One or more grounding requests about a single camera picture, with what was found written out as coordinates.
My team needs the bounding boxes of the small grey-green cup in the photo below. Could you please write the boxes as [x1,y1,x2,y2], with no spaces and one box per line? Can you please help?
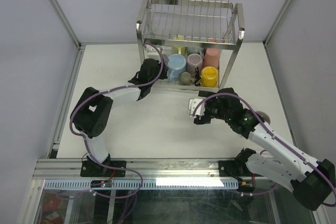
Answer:
[179,72,194,86]

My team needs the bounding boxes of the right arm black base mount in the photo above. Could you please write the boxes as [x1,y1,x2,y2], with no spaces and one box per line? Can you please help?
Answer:
[218,148,256,181]

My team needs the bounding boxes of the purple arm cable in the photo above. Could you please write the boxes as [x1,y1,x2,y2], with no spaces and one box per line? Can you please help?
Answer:
[191,92,336,207]
[68,42,165,167]

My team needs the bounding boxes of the tall pink cup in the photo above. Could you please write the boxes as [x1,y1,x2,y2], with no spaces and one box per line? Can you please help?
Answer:
[203,48,221,69]

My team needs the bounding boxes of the light blue ribbed mug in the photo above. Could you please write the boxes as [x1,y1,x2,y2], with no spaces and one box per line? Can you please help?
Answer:
[167,54,186,81]

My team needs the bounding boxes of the pale yellow-green mug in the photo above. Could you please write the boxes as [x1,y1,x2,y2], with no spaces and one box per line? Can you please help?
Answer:
[171,35,186,56]

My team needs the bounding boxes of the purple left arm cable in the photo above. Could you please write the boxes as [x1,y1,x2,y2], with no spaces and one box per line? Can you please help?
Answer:
[68,42,165,167]

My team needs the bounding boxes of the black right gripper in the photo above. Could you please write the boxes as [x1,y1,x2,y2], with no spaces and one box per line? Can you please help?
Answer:
[193,91,231,124]

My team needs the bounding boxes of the lilac mug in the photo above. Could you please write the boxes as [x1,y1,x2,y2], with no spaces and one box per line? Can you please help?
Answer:
[256,111,271,124]
[186,54,203,76]

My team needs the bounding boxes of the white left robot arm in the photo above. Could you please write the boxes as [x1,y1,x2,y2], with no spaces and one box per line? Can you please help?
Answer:
[69,59,167,176]

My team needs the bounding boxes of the yellow enamel mug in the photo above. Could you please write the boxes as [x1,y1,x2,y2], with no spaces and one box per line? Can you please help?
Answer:
[194,66,219,88]

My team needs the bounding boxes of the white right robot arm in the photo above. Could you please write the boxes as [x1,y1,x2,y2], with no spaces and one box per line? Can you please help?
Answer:
[188,88,335,211]

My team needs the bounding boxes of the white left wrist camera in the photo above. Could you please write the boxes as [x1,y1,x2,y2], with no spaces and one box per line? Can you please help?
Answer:
[144,45,157,54]

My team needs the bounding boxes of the stainless steel dish rack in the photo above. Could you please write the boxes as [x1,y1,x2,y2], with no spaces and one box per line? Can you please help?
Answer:
[136,0,245,91]

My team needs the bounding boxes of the blue-grey speckled jug mug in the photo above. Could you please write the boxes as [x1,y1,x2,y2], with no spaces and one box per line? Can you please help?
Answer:
[162,54,169,63]

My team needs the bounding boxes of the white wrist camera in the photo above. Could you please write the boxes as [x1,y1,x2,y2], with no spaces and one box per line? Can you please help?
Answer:
[144,45,157,54]
[188,98,205,118]

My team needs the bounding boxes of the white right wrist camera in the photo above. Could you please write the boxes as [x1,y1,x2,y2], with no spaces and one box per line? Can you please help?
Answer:
[188,98,205,118]

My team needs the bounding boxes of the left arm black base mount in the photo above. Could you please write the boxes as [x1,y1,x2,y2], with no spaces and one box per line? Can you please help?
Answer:
[80,154,127,178]

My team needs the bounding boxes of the aluminium mounting rail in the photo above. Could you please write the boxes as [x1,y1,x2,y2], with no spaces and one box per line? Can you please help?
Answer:
[33,157,263,182]

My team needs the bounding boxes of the slotted grey cable duct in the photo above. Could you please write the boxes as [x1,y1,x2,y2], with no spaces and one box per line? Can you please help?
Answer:
[44,177,238,190]

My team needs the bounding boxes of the dark speckled grey mug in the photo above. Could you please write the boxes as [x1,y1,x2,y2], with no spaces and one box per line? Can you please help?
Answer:
[186,47,204,56]

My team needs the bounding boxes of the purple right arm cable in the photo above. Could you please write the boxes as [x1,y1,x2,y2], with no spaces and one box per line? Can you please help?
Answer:
[191,92,336,207]

